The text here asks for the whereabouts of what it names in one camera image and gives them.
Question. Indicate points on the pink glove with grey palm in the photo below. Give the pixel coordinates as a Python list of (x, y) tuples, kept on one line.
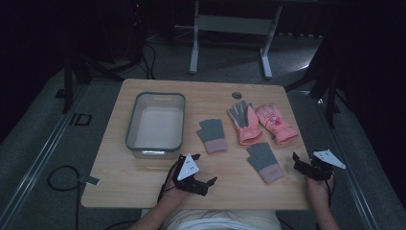
[(247, 126)]

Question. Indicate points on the grey plastic bin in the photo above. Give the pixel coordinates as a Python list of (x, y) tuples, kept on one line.
[(158, 124)]

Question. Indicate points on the grey pink knit glove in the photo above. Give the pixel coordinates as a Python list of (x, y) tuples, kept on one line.
[(212, 134), (265, 161)]

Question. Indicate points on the small metal table tag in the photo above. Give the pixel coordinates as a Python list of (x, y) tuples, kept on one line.
[(91, 180)]

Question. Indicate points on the person's right hand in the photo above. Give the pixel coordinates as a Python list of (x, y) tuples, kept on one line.
[(317, 191)]

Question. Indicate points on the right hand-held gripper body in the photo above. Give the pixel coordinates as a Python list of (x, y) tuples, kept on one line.
[(320, 169)]

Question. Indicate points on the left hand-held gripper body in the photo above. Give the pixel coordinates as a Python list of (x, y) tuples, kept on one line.
[(188, 169)]

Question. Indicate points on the person's white shirt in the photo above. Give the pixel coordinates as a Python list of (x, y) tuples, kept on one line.
[(220, 220)]

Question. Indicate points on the black floor bracket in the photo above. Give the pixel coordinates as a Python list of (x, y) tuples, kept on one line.
[(80, 119)]

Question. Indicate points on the person's left hand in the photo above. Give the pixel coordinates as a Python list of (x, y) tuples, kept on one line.
[(174, 195)]

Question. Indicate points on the black tripod stand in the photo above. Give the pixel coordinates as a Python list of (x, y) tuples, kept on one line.
[(325, 80), (83, 68)]

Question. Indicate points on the white metal desk frame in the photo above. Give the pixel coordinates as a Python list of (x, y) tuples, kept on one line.
[(234, 25)]

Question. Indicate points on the aluminium floor rail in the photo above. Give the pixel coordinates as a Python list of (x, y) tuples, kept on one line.
[(348, 159), (41, 153)]

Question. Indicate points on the pink glove with red print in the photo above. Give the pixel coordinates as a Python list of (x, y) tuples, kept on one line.
[(276, 123)]

